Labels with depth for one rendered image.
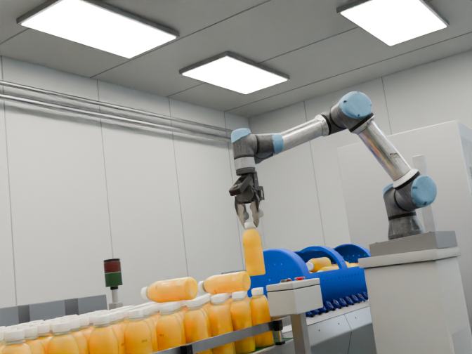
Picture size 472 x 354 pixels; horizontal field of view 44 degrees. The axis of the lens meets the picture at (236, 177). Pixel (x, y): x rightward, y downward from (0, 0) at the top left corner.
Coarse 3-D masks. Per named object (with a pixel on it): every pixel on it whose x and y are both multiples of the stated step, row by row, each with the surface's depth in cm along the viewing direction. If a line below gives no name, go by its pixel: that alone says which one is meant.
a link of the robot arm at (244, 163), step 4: (236, 160) 216; (240, 160) 214; (244, 160) 214; (248, 160) 214; (252, 160) 215; (236, 164) 216; (240, 164) 214; (244, 164) 214; (248, 164) 214; (252, 164) 215; (236, 168) 216; (240, 168) 214; (244, 168) 214; (248, 168) 214; (252, 168) 216
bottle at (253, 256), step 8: (248, 232) 209; (256, 232) 210; (248, 240) 208; (256, 240) 209; (248, 248) 208; (256, 248) 208; (248, 256) 208; (256, 256) 207; (248, 264) 208; (256, 264) 207; (248, 272) 208; (256, 272) 206; (264, 272) 208
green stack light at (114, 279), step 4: (120, 272) 218; (108, 276) 216; (112, 276) 216; (116, 276) 216; (120, 276) 218; (108, 280) 216; (112, 280) 216; (116, 280) 216; (120, 280) 217; (108, 284) 216; (112, 284) 216; (116, 284) 216; (120, 284) 217
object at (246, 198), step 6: (240, 174) 217; (246, 174) 216; (252, 174) 218; (252, 180) 218; (252, 186) 213; (258, 186) 216; (246, 192) 213; (252, 192) 212; (258, 192) 217; (240, 198) 214; (246, 198) 213; (264, 198) 218
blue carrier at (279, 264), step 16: (272, 256) 246; (288, 256) 242; (304, 256) 293; (320, 256) 310; (336, 256) 274; (352, 256) 317; (368, 256) 307; (272, 272) 245; (288, 272) 241; (304, 272) 239; (320, 272) 252; (336, 272) 265; (352, 272) 280; (320, 288) 250; (336, 288) 265; (352, 288) 282
